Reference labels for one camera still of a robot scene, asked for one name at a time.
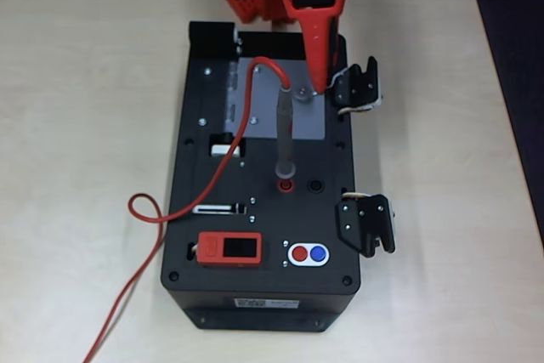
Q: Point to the white rectangular block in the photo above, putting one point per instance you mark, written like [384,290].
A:
[221,150]

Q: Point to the grey hinged door panel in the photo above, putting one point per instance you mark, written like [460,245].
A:
[263,99]

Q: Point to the blue push button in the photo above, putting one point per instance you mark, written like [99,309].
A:
[318,253]

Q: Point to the white slider rail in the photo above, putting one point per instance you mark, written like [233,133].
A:
[212,209]

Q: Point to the red display module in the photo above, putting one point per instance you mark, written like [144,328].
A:
[229,248]

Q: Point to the white label sticker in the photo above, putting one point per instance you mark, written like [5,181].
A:
[265,303]

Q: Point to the red banana socket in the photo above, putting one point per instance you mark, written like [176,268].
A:
[286,185]

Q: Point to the red and blue buttons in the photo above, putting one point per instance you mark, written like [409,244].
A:
[309,253]

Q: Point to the grey test probe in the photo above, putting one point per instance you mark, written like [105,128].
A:
[283,133]

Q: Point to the red push button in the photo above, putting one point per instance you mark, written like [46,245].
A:
[300,253]

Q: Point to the black task box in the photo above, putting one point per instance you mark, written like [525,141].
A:
[263,282]

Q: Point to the black square block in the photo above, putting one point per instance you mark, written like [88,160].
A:
[212,38]

